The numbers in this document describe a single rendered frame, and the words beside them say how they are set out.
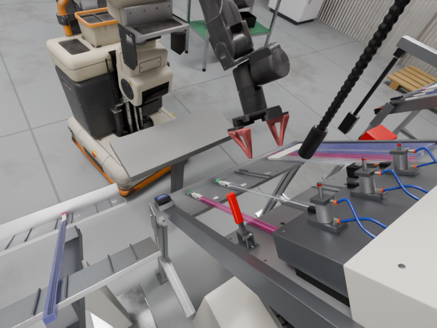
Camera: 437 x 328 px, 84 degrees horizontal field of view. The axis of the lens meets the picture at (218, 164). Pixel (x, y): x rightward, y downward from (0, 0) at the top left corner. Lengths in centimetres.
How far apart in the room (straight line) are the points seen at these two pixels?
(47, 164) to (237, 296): 160
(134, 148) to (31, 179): 98
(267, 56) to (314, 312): 43
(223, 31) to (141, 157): 74
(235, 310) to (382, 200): 58
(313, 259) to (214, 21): 47
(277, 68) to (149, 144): 81
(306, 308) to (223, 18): 51
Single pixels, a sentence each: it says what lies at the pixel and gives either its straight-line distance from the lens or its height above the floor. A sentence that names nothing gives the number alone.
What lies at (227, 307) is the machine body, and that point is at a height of 62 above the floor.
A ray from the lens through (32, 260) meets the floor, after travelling 172.
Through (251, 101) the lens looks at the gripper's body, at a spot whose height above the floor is 115.
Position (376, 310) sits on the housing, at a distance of 31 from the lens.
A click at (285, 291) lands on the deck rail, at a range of 38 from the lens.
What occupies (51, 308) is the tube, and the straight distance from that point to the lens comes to 45.
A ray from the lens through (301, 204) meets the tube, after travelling 58.
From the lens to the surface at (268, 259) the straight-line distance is 45.
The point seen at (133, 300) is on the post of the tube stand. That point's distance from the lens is 150.
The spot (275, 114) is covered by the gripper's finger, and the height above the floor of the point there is 113.
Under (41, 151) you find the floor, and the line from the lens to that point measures 216.
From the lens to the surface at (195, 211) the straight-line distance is 71.
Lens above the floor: 147
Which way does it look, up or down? 50 degrees down
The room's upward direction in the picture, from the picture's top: 13 degrees clockwise
